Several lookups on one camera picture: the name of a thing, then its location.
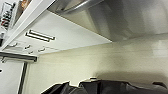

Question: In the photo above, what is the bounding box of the white three drawer unit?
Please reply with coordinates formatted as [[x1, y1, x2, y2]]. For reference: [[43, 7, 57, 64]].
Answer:
[[0, 9, 112, 57]]

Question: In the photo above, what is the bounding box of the grey metal bar frame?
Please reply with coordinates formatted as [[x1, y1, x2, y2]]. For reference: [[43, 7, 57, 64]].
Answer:
[[0, 51, 38, 94]]

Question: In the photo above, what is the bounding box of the red and white wall poster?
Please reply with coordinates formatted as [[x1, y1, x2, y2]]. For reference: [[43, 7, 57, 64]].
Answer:
[[0, 0, 22, 32]]

